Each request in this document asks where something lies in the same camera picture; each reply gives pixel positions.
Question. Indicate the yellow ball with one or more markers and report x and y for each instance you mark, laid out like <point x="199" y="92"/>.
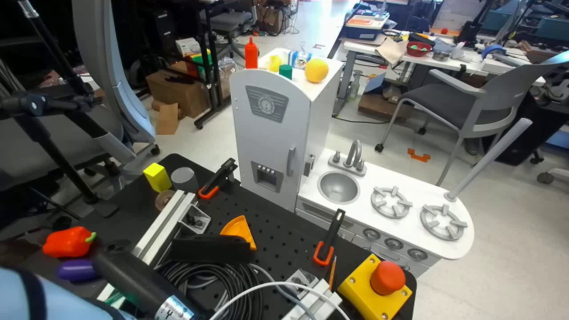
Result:
<point x="314" y="69"/>

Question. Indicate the white toy fridge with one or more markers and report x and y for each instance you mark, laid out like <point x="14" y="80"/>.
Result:
<point x="279" y="124"/>

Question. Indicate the orange black clamp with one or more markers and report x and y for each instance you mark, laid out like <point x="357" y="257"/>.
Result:
<point x="222" y="174"/>
<point x="323" y="249"/>

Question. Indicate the orange plastic wedge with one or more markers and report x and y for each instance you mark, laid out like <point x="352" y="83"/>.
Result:
<point x="238" y="225"/>

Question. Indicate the green cup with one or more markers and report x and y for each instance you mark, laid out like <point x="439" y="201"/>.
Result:
<point x="284" y="69"/>

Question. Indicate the blue white carton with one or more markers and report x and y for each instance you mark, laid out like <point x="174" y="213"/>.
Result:
<point x="291" y="57"/>

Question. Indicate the grey cylinder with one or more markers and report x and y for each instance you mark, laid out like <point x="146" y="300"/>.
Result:
<point x="183" y="177"/>

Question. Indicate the white toy kitchen counter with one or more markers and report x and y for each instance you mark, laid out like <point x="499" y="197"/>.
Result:
<point x="389" y="213"/>

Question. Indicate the red ketchup bottle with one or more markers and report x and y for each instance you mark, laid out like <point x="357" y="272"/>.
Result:
<point x="250" y="53"/>

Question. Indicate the yellow block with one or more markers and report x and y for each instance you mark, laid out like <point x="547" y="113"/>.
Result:
<point x="156" y="176"/>

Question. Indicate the cardboard box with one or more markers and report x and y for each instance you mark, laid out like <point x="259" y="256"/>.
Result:
<point x="188" y="94"/>

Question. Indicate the yellow emergency stop button box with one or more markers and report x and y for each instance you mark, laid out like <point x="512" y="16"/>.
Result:
<point x="375" y="288"/>

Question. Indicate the grey office chair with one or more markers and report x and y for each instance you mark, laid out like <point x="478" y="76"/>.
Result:
<point x="474" y="112"/>

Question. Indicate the white desk table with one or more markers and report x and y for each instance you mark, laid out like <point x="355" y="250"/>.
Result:
<point x="467" y="60"/>

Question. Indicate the red toy pepper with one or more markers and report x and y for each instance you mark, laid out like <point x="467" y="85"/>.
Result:
<point x="71" y="241"/>

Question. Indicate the white pole on counter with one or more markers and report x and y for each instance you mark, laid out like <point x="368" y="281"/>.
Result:
<point x="489" y="156"/>

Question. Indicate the purple toy eggplant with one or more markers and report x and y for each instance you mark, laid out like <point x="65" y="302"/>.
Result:
<point x="76" y="270"/>

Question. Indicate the orange bracket on floor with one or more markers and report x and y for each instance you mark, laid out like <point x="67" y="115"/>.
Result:
<point x="418" y="156"/>

